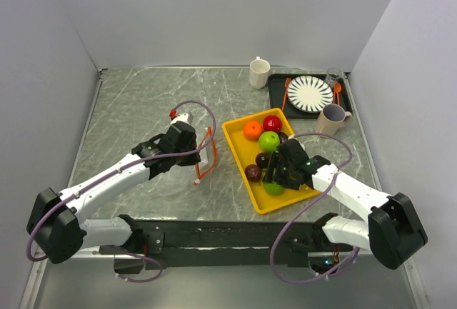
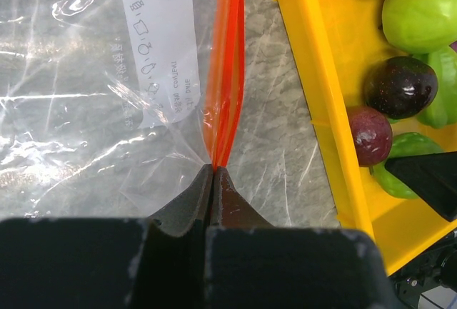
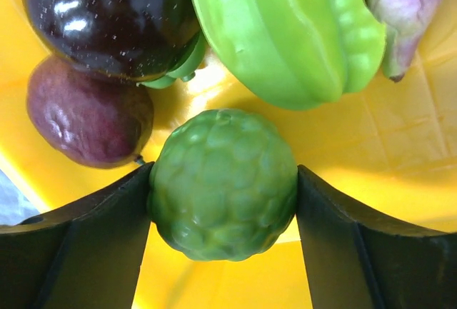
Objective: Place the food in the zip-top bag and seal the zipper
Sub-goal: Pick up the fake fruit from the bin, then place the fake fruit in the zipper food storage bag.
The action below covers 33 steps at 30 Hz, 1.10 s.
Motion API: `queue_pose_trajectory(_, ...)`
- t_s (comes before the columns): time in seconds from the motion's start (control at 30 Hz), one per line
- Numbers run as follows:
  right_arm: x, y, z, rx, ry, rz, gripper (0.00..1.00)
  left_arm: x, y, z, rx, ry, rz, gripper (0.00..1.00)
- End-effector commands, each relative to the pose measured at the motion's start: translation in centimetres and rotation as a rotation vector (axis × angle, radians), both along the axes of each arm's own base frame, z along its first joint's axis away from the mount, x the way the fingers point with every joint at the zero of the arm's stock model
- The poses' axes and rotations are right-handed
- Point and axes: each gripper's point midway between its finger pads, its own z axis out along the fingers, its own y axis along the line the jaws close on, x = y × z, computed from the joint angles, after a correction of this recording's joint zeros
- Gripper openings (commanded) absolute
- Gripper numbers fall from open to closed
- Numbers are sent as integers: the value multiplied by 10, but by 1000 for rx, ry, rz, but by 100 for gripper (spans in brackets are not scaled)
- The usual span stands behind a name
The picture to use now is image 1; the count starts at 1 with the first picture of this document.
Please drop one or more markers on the striped white plate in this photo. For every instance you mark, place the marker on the striped white plate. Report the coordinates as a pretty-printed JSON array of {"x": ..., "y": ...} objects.
[{"x": 309, "y": 94}]

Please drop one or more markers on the green toy apple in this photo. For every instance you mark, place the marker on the green toy apple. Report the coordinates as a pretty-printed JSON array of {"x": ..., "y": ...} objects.
[{"x": 268, "y": 141}]

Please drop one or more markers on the clear zip top bag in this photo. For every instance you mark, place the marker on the clear zip top bag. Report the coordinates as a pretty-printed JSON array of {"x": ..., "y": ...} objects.
[{"x": 208, "y": 157}]

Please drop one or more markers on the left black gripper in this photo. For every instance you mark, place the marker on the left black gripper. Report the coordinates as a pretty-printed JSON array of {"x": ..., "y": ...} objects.
[{"x": 194, "y": 158}]

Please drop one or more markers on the beige mug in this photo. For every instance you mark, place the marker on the beige mug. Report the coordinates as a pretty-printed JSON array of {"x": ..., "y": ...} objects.
[{"x": 331, "y": 118}]

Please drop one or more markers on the dark purple toy plum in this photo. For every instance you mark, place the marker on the dark purple toy plum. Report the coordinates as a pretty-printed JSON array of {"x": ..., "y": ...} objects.
[{"x": 262, "y": 160}]

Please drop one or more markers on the orange plastic spoon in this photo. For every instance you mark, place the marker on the orange plastic spoon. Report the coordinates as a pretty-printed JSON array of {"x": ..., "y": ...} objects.
[{"x": 336, "y": 90}]

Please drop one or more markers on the clear glass cup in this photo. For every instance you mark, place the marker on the clear glass cup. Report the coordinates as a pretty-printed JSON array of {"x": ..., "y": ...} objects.
[{"x": 333, "y": 76}]

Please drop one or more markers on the yellow plastic tray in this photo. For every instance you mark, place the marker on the yellow plastic tray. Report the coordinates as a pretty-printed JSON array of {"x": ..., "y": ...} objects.
[{"x": 244, "y": 152}]

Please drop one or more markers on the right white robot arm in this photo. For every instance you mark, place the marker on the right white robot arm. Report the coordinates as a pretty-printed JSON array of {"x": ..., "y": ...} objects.
[{"x": 388, "y": 226}]

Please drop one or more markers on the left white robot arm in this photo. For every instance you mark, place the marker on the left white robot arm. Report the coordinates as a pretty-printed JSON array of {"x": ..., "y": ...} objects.
[{"x": 60, "y": 221}]

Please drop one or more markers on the orange toy tangerine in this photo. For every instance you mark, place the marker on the orange toy tangerine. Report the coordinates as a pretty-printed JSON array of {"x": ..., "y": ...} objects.
[{"x": 252, "y": 130}]

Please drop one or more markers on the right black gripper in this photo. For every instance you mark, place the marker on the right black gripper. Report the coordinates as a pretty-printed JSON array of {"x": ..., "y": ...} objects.
[{"x": 276, "y": 161}]

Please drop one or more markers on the purple toy eggplant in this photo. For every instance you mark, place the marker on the purple toy eggplant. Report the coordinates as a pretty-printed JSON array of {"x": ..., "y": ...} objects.
[{"x": 282, "y": 137}]

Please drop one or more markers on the red toy apple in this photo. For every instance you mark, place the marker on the red toy apple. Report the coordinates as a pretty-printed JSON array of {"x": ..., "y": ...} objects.
[{"x": 272, "y": 123}]

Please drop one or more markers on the bumpy green toy fruit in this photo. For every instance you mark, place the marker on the bumpy green toy fruit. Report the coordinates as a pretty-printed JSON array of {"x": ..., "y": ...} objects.
[{"x": 273, "y": 188}]

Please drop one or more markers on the orange plastic fork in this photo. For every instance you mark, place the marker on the orange plastic fork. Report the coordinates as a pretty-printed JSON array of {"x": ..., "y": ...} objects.
[{"x": 285, "y": 96}]

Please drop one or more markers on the black serving tray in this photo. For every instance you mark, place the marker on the black serving tray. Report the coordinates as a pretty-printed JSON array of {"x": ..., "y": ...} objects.
[{"x": 277, "y": 90}]

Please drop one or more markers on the maroon toy passion fruit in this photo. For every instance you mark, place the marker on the maroon toy passion fruit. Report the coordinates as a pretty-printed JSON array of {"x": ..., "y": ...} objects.
[{"x": 253, "y": 173}]

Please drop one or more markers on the white ceramic mug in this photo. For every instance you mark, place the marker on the white ceramic mug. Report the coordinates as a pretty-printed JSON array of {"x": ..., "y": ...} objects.
[{"x": 259, "y": 71}]

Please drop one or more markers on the black base beam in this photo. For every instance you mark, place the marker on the black base beam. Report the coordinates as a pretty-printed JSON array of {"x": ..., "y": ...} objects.
[{"x": 218, "y": 243}]

